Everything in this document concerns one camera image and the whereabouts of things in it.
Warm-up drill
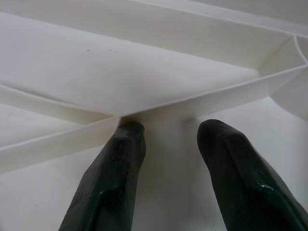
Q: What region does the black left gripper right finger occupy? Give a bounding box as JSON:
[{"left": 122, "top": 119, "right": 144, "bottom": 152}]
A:
[{"left": 197, "top": 118, "right": 308, "bottom": 231}]

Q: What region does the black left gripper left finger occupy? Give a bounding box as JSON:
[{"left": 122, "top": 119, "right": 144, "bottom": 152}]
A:
[{"left": 57, "top": 120, "right": 147, "bottom": 231}]

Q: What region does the white plastic table top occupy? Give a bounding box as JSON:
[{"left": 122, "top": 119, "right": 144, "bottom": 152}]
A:
[{"left": 0, "top": 0, "right": 308, "bottom": 231}]

